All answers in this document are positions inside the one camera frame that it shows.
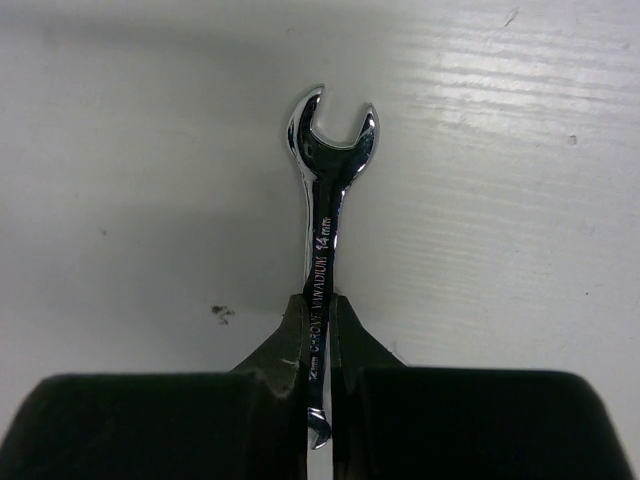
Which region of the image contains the small silver wrench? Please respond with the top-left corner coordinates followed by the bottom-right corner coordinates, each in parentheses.
top-left (286, 85), bottom-right (379, 450)

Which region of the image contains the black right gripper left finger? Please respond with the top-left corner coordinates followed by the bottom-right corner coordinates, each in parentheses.
top-left (1, 295), bottom-right (306, 479)

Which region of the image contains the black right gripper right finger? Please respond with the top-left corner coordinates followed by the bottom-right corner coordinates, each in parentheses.
top-left (332, 296), bottom-right (633, 479)

